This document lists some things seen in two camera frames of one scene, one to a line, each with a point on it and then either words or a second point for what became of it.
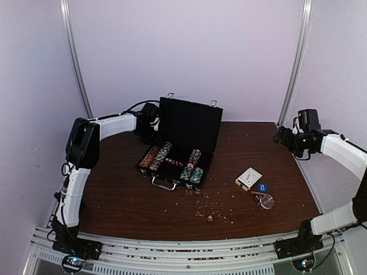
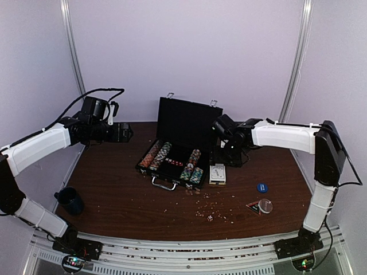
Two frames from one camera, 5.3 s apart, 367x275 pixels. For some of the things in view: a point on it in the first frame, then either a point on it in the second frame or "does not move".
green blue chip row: x=187 y=172 does not move
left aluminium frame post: x=66 y=15 does not move
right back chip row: x=194 y=156 does not move
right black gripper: x=284 y=140 to x=215 y=157
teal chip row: x=196 y=175 does not move
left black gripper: x=157 y=140 to x=116 y=136
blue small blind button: x=262 y=188 does not move
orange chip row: x=149 y=157 does not move
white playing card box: x=248 y=179 to x=217 y=174
